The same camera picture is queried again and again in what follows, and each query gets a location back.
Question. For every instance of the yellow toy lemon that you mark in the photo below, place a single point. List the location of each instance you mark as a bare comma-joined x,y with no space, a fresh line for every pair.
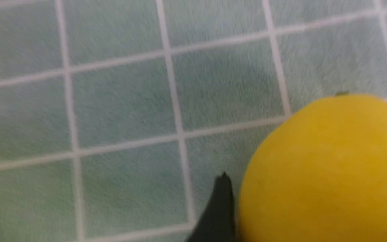
321,176

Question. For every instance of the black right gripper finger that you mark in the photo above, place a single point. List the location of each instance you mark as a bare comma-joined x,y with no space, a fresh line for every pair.
217,222

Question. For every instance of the green checkered tablecloth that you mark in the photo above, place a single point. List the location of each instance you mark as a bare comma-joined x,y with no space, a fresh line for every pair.
115,115

